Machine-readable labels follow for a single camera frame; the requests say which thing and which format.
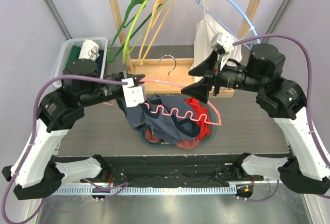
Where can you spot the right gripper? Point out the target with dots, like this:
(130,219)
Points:
(215,78)

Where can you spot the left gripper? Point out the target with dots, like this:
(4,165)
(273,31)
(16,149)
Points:
(121,75)

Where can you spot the pink hanger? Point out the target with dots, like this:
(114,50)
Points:
(174,109)

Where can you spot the white tank top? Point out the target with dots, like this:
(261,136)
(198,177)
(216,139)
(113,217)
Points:
(205,30)

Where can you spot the navy tank top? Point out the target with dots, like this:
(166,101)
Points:
(171,132)

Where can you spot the maroon graphic tank top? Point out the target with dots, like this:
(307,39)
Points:
(185,144)

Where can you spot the yellow hanger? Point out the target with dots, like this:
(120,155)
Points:
(157,10)

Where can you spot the green plastic hanger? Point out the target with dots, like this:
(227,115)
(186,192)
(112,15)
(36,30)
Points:
(121,25)

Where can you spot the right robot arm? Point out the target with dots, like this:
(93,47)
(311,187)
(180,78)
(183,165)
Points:
(305,172)

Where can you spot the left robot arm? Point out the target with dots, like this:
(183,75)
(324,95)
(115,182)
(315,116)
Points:
(35,174)

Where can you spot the navy folded shirt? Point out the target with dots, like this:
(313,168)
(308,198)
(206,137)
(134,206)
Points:
(99,60)

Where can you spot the teal plastic tub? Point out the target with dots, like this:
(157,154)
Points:
(213,129)

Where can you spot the green folded shirt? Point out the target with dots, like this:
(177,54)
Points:
(73,55)

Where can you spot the white plastic basket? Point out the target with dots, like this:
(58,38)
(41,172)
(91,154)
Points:
(66,47)

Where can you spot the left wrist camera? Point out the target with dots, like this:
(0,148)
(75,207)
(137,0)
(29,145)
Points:
(134,93)

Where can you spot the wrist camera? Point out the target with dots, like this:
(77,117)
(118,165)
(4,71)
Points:
(134,93)
(223,45)

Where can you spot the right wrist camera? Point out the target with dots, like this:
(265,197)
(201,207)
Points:
(223,45)

